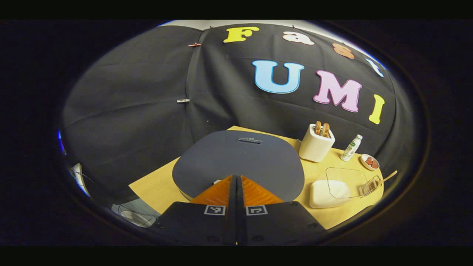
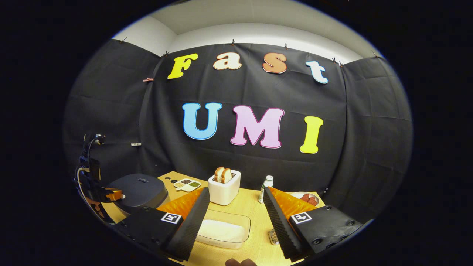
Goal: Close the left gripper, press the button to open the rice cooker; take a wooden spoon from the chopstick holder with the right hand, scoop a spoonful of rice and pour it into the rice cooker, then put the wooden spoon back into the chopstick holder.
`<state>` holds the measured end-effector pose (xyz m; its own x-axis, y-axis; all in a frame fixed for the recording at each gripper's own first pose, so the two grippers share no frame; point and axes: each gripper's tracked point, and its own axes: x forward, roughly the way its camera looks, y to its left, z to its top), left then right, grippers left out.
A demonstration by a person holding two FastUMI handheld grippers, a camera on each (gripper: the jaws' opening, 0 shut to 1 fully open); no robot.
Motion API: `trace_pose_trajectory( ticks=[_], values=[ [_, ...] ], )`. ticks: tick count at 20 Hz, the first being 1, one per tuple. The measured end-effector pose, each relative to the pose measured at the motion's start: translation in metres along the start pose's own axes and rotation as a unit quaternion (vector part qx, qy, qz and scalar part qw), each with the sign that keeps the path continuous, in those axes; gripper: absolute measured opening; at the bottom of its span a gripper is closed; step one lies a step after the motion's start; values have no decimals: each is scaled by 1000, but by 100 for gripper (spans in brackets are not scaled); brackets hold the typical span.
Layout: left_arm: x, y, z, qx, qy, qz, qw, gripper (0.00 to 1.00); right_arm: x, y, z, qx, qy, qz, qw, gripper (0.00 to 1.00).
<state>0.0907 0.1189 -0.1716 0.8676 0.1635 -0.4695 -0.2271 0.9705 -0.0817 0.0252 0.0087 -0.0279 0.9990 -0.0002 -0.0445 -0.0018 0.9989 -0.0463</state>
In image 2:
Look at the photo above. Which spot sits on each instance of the dark grey rice cooker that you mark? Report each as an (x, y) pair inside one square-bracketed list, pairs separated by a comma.
[(144, 190)]

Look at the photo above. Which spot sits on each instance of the clear plastic container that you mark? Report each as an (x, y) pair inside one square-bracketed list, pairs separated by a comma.
[(240, 216)]

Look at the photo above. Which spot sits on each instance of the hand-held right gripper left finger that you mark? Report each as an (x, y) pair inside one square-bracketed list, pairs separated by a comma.
[(192, 225)]

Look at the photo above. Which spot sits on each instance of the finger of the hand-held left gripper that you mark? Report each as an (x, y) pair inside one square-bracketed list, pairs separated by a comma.
[(111, 195)]

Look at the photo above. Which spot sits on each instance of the toast slice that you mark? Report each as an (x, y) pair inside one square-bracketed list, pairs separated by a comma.
[(227, 176), (218, 174)]

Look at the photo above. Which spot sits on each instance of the white round plate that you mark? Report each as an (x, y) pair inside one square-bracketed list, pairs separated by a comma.
[(300, 194)]

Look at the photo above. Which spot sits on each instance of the white drink bottle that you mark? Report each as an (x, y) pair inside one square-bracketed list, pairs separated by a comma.
[(266, 183)]

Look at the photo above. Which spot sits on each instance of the red meat piece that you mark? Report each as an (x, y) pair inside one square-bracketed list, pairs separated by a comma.
[(305, 197), (312, 201)]

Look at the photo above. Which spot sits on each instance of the black backdrop cloth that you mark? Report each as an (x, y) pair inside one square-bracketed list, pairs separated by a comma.
[(244, 92)]

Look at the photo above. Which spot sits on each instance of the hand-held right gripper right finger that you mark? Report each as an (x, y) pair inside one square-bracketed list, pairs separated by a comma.
[(284, 232)]

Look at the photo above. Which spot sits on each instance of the white toaster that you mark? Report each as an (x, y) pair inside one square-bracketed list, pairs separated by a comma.
[(223, 194)]

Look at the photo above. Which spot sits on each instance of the white divided bean dish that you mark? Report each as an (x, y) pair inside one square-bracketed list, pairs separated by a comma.
[(187, 185)]

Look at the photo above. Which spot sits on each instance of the white rice heap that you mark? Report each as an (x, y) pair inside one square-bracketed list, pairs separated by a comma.
[(221, 231)]

